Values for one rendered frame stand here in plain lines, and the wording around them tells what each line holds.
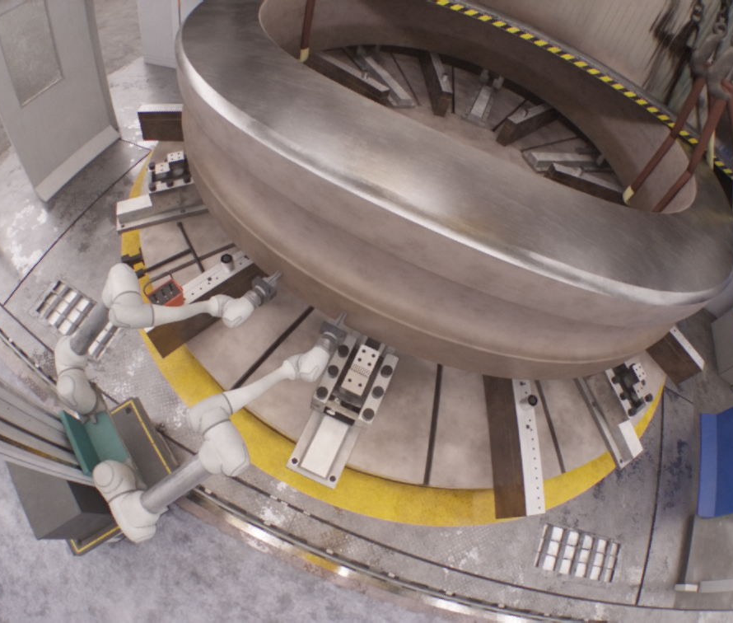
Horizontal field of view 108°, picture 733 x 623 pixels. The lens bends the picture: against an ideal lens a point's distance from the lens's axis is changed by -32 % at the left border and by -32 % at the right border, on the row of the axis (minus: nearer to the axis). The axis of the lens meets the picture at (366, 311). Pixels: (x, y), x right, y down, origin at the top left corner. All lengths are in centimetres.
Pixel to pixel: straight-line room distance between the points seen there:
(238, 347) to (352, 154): 157
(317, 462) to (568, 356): 150
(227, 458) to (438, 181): 129
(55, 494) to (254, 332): 162
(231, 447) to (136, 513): 56
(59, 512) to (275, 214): 187
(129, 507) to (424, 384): 192
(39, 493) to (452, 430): 246
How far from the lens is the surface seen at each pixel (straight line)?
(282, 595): 271
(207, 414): 154
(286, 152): 152
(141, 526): 181
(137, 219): 341
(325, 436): 225
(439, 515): 284
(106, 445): 215
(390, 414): 251
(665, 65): 446
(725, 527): 548
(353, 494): 269
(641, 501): 408
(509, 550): 310
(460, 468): 259
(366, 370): 200
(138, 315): 166
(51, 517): 218
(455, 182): 152
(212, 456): 151
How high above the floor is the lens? 266
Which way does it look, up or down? 58 degrees down
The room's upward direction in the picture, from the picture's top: 20 degrees clockwise
